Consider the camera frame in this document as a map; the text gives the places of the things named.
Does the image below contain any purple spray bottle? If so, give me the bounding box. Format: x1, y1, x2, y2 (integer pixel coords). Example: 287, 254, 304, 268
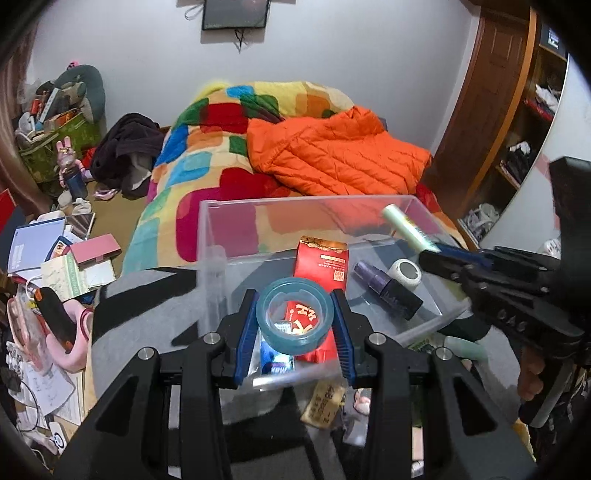
353, 261, 423, 321

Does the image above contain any grey black fleece blanket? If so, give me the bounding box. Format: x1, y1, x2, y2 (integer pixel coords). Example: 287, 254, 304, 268
88, 266, 521, 422

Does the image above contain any colourful patchwork blanket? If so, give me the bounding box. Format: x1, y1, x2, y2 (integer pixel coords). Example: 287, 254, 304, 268
120, 80, 468, 276

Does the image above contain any pink bunny figure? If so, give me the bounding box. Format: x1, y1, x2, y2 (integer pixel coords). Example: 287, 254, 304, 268
56, 136, 88, 200

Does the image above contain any white sliding wardrobe door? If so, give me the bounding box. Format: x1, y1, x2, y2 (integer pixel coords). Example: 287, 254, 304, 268
480, 56, 591, 251

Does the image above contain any wooden wardrobe shelf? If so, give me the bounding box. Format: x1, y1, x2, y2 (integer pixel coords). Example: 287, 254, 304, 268
424, 1, 567, 249

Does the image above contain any green storage bag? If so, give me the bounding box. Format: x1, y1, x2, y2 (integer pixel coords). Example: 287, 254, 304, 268
19, 113, 102, 184

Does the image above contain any light green tube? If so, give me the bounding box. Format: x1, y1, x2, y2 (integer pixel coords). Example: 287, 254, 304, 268
382, 204, 441, 253

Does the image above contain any white tape roll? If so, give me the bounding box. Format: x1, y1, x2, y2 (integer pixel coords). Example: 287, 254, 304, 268
388, 258, 423, 291

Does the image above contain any blue tape roll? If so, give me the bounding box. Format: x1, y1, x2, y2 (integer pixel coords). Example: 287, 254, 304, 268
256, 277, 334, 356

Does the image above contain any grey plush shark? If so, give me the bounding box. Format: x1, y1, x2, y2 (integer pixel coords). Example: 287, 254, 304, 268
54, 64, 106, 124

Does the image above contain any small blue card box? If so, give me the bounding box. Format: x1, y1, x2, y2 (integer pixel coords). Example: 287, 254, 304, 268
260, 339, 294, 375

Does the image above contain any right hand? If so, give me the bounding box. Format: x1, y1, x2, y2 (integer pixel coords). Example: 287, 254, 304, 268
517, 346, 545, 401

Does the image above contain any clear plastic storage bin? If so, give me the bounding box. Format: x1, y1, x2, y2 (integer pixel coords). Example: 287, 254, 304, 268
196, 194, 472, 393

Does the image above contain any red packet box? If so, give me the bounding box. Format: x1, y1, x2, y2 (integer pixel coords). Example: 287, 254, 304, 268
284, 236, 349, 364

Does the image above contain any wooden mahjong tile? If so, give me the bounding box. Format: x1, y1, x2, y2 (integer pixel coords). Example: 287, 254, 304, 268
301, 380, 346, 430

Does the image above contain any mint green tube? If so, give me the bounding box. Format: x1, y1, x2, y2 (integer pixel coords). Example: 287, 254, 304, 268
443, 336, 488, 362

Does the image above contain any pink roof house model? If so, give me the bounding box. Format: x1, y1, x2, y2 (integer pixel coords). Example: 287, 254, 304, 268
70, 234, 121, 289

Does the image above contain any red flat box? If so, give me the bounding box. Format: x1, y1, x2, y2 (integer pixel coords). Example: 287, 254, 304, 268
0, 189, 16, 231

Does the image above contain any blue white booklet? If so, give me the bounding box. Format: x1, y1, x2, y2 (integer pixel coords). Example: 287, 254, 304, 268
7, 217, 65, 274

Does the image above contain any wall mounted black screen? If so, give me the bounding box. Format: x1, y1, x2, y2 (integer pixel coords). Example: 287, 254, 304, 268
202, 0, 270, 31

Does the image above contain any dark clothes pile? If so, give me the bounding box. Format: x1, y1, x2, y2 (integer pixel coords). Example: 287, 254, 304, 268
90, 113, 164, 200

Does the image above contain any orange puffer jacket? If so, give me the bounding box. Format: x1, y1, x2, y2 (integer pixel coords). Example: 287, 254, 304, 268
246, 107, 432, 196

